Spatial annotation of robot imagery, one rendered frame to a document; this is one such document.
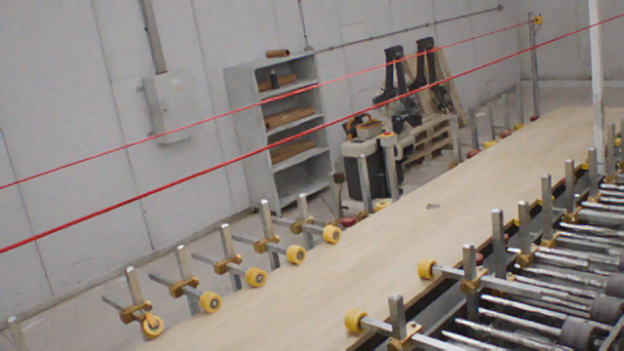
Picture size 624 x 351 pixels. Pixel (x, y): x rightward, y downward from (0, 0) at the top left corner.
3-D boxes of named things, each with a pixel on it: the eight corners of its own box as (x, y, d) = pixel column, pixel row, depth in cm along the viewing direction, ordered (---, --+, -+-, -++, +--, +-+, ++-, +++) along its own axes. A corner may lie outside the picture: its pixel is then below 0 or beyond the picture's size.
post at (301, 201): (310, 277, 317) (295, 194, 304) (315, 274, 320) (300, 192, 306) (315, 278, 315) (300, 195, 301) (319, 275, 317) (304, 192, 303)
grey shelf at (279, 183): (252, 214, 622) (222, 68, 577) (310, 185, 680) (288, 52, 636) (279, 219, 590) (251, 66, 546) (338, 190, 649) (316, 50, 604)
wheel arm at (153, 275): (148, 279, 275) (146, 272, 274) (155, 276, 278) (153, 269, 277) (208, 306, 240) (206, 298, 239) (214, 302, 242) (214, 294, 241)
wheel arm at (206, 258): (191, 258, 291) (189, 252, 290) (197, 255, 294) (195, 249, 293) (253, 281, 256) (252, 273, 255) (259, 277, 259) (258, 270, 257)
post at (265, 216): (275, 288, 300) (256, 201, 286) (280, 285, 302) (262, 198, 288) (279, 289, 297) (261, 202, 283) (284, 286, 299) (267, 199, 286)
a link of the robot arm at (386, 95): (389, 42, 455) (381, 45, 448) (404, 45, 446) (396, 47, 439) (389, 97, 473) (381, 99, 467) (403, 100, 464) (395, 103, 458)
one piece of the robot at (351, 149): (348, 211, 534) (334, 122, 510) (385, 191, 569) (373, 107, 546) (376, 215, 510) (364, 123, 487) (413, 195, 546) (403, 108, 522)
